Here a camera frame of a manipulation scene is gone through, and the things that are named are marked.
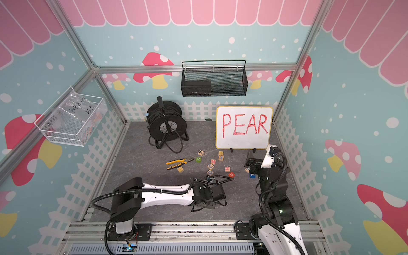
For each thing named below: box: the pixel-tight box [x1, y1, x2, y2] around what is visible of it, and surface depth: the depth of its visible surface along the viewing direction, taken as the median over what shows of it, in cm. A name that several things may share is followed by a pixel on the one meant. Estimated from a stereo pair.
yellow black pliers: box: [165, 157, 195, 170], surface depth 99 cm
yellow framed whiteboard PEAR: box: [215, 106, 274, 149], surface depth 99 cm
